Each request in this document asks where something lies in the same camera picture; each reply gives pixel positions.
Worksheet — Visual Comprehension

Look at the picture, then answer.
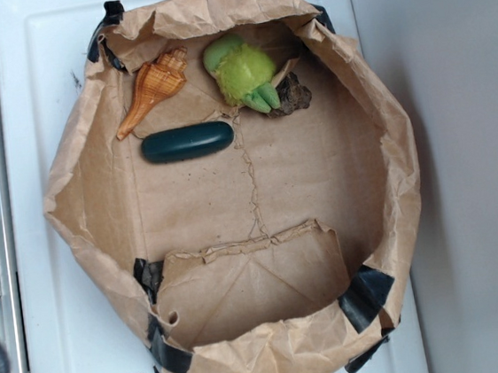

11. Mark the black tape strip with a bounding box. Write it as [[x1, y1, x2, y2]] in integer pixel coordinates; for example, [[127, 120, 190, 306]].
[[147, 315, 193, 373], [87, 0, 127, 73], [338, 264, 395, 333]]

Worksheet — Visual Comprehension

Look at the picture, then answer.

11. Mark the black tape strip lower left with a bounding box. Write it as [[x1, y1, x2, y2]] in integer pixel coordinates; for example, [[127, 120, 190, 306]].
[[147, 315, 193, 373]]

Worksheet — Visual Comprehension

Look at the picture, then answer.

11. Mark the white plastic tray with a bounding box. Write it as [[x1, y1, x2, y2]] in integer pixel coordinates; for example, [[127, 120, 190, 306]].
[[0, 0, 432, 373]]

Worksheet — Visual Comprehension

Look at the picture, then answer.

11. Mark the brown paper bag bin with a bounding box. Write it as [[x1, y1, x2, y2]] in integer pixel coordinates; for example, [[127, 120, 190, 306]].
[[43, 0, 421, 373]]

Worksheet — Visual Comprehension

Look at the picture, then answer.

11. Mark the orange conch seashell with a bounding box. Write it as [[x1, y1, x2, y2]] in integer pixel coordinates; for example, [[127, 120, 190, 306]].
[[116, 46, 188, 141]]

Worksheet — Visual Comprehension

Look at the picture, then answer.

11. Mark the green plush bird toy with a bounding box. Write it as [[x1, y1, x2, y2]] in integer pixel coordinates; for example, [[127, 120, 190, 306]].
[[203, 33, 281, 113]]

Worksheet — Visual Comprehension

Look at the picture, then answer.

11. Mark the black tape strip right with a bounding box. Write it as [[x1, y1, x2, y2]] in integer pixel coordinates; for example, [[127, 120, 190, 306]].
[[338, 264, 395, 333]]

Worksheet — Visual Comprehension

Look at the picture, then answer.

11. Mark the black tape strip upper left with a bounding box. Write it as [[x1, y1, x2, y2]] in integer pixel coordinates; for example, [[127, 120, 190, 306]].
[[87, 0, 127, 73]]

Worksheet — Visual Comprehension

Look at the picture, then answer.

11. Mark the dark green plastic pickle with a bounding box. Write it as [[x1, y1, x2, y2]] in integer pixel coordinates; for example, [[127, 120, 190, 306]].
[[141, 121, 235, 164]]

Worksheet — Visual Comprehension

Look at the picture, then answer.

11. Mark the brown bark rock piece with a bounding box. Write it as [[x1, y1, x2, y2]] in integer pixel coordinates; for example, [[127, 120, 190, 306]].
[[267, 73, 312, 118]]

